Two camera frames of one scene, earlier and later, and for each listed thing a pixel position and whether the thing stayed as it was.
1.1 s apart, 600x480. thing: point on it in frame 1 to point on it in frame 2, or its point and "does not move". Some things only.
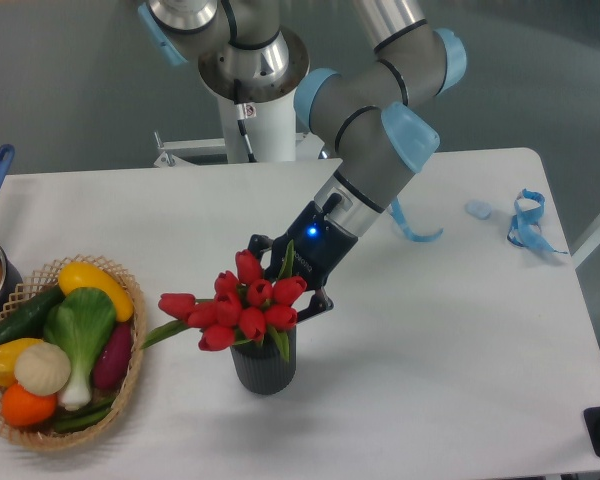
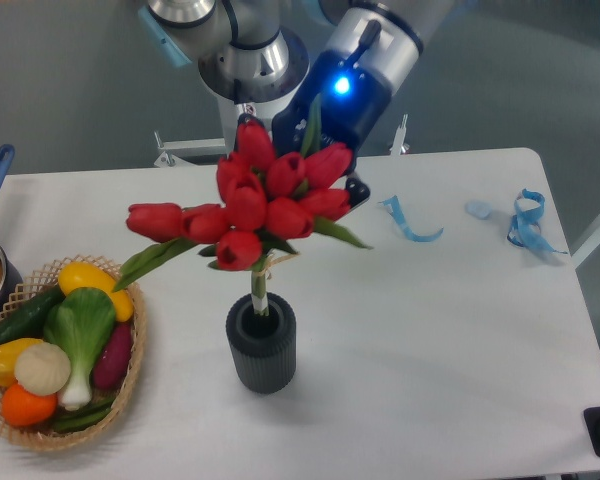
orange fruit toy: [25, 409] does not move
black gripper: [320, 243] to [352, 103]
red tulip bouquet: [245, 307] to [265, 205]
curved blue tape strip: [397, 210] does not move
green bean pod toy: [81, 419] does not move
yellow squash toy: [76, 275] does not move
